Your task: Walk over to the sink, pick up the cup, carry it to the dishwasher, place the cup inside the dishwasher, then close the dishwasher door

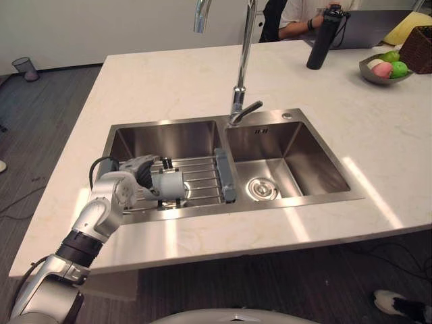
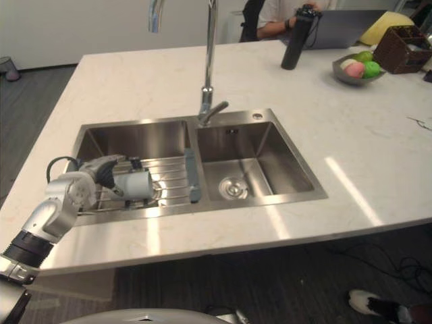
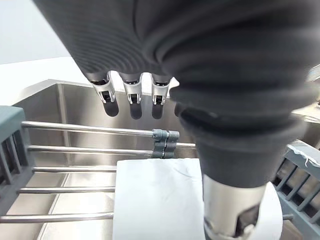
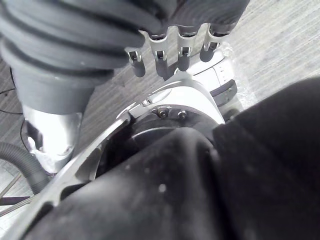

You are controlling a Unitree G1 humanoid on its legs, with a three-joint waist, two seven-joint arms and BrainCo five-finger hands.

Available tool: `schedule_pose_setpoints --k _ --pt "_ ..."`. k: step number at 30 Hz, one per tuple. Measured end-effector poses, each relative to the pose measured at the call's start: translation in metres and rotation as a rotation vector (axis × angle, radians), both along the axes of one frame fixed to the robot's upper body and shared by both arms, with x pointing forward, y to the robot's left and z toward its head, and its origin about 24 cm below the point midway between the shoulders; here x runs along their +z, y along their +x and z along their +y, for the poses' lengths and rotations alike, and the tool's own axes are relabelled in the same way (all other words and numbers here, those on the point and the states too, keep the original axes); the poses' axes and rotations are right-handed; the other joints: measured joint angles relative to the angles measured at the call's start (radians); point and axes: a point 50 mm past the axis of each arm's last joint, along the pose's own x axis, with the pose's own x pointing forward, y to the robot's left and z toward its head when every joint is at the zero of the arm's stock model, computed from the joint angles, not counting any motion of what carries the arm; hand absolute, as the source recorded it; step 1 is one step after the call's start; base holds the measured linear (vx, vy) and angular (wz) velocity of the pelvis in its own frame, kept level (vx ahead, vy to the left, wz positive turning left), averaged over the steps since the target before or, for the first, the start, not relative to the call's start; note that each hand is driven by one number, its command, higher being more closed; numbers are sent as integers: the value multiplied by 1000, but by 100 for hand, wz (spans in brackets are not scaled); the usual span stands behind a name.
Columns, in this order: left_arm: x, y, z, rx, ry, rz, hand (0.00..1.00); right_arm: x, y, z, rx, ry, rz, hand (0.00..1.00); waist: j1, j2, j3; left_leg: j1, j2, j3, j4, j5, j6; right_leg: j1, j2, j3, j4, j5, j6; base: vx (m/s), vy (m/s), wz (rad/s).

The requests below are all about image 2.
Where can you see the bright green round fruit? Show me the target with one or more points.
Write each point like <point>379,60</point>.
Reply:
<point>372,69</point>

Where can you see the black chair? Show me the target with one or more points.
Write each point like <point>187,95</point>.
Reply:
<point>251,20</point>

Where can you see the grey fruit bowl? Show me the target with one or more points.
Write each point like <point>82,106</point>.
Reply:
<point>347,80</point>

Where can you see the dark wicker basket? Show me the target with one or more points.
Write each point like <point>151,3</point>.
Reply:
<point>400,50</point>

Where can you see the round sink drain strainer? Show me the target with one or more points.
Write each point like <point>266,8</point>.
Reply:
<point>233,189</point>

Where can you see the white and black shoe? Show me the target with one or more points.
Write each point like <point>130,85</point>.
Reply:
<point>374,303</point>

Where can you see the tall chrome faucet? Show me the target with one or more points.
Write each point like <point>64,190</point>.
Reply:
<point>210,60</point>

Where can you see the round sink hole cap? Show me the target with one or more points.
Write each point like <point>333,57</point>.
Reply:
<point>257,115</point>

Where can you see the stainless steel double sink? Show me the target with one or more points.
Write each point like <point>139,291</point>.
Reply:
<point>256,158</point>

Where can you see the person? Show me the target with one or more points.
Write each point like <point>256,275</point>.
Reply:
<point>275,20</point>

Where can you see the grey laptop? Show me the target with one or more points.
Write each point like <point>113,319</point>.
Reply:
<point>344,28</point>

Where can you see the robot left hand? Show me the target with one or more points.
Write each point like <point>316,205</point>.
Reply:
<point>101,170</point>

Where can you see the pink round fruit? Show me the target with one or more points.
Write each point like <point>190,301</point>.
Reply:
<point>354,70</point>

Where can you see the green pear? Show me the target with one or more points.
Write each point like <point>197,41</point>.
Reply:
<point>364,56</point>

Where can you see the black water bottle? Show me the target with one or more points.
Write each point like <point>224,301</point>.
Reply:
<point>297,40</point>

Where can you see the cream round fruit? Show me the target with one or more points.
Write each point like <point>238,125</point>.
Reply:
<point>347,63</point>

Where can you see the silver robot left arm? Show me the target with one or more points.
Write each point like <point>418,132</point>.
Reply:
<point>54,216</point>

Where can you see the silver robot body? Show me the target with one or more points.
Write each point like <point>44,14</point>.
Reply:
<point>141,316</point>

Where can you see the white cup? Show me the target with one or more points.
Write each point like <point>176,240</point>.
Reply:
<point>135,186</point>

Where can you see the curved chrome spout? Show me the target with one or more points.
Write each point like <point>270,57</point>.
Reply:
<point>153,15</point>

